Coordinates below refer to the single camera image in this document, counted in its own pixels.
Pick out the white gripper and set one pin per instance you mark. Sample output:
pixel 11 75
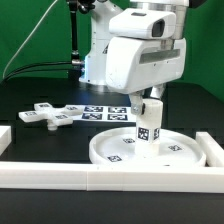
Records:
pixel 133 65

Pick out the white round table top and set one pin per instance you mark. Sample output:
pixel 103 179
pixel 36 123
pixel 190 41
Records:
pixel 117 147

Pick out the white cross-shaped table base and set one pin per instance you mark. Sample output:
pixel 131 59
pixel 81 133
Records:
pixel 55 117

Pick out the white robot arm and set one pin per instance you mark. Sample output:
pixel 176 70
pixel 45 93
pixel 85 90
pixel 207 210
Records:
pixel 95 61

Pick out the white marker sheet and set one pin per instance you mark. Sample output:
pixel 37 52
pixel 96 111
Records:
pixel 102 113

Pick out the white fence bar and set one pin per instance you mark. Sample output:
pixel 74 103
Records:
pixel 214 152
pixel 88 177

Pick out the white front fence bar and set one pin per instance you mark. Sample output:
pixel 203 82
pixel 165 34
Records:
pixel 88 177

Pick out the white left fence block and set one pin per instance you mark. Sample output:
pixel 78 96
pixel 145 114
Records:
pixel 5 138

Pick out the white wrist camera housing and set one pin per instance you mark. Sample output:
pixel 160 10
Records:
pixel 143 24

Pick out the white right fence bar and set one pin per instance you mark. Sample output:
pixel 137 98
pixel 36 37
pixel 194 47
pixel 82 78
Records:
pixel 214 152

